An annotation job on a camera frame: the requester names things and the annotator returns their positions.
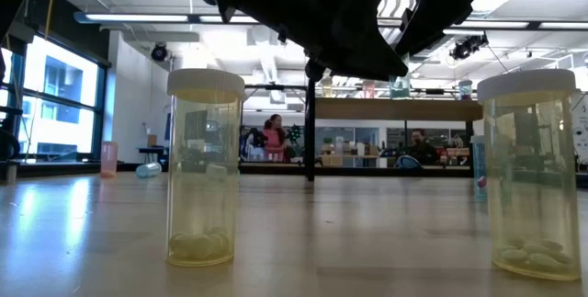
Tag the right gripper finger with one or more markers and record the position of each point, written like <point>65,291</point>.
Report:
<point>340,35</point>
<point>436,7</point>

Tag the green medicine bottle white cap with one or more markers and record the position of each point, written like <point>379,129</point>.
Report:
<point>399,87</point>

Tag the blue bottle with red contents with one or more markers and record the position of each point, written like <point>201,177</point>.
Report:
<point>465,91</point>

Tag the blue medicine bottle white cap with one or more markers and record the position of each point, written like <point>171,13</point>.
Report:
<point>148,170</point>
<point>478,168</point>

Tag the yellow medicine bottle white cap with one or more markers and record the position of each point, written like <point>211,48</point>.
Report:
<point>528,173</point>
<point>204,173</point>

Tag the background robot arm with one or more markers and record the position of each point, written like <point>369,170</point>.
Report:
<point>255,140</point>

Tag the black ceiling spot lamp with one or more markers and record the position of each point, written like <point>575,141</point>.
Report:
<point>467,47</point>
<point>159,52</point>

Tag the background wooden workbench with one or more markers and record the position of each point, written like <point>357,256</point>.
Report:
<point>349,160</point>

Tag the person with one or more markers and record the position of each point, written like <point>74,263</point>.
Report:
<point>274,143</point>
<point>420,150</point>

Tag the blue round object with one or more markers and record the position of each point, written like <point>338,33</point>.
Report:
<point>408,162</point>

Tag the long ceiling light strip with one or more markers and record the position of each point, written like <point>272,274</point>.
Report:
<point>138,18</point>

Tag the small cardboard box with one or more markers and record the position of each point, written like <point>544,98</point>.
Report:
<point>152,140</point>

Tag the dark small desk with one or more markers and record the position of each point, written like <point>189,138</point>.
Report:
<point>151,150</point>

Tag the large window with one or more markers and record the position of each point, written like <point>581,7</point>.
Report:
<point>64,104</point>

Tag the black aluminium table frame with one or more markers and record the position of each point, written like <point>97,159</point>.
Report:
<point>367,171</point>

